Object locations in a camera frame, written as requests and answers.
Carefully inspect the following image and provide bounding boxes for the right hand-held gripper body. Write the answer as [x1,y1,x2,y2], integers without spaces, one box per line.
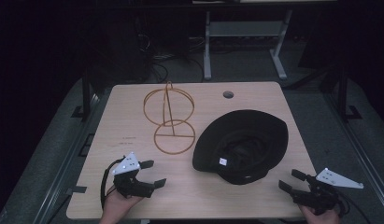
[292,167,365,217]

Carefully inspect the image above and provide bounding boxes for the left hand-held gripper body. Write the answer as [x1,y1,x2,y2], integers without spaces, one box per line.
[111,151,156,199]

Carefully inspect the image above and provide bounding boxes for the black wide-brim hat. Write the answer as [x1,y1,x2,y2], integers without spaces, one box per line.
[192,109,290,186]

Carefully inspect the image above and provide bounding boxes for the gold wire hat stand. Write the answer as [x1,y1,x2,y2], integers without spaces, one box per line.
[142,80,197,156]

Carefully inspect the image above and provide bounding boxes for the person's right hand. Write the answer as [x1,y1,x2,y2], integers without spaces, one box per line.
[299,204,341,224]

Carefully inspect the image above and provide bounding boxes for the person's left hand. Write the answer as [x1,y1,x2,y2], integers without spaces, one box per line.
[98,186,145,224]

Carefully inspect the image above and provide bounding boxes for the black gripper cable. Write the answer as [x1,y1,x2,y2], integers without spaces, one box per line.
[99,156,126,210]
[334,190,373,224]

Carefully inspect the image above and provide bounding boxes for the aluminium floor rail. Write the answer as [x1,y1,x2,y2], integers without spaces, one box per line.
[321,91,384,216]
[32,90,114,224]

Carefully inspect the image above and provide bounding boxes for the black metal stand post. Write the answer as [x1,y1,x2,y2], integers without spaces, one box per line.
[71,66,93,123]
[334,64,363,123]

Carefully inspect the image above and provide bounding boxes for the bundle of floor cables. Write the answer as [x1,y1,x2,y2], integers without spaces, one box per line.
[135,32,206,85]

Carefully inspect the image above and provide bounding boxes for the white metal desk frame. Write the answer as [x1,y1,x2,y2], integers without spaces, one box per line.
[203,8,294,81]

